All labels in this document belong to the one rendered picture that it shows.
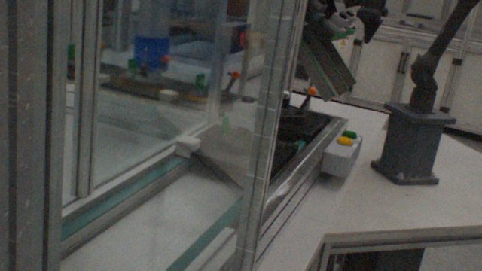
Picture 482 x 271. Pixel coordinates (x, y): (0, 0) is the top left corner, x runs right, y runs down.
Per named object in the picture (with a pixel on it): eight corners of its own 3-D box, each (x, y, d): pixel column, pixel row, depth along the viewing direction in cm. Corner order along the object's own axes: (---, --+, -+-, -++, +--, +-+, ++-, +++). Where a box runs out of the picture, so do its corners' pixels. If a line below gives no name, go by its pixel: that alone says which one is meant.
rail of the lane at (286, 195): (343, 147, 178) (349, 116, 175) (246, 284, 99) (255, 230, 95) (326, 144, 180) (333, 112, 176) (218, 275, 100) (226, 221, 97)
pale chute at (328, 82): (339, 96, 191) (349, 89, 188) (324, 102, 180) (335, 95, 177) (297, 28, 193) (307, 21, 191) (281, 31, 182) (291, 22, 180)
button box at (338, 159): (358, 155, 161) (363, 135, 159) (345, 178, 143) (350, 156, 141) (336, 149, 164) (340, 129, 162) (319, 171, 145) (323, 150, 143)
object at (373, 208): (600, 226, 154) (604, 217, 153) (312, 245, 121) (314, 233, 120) (436, 138, 215) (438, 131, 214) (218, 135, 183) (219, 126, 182)
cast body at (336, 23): (341, 38, 182) (354, 19, 179) (336, 38, 179) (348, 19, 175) (323, 22, 185) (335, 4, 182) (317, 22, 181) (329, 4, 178)
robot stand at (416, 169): (439, 184, 159) (457, 119, 153) (397, 185, 154) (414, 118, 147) (409, 164, 172) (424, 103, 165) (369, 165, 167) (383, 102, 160)
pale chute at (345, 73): (347, 89, 204) (357, 82, 202) (334, 94, 193) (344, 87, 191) (309, 25, 207) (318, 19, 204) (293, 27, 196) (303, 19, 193)
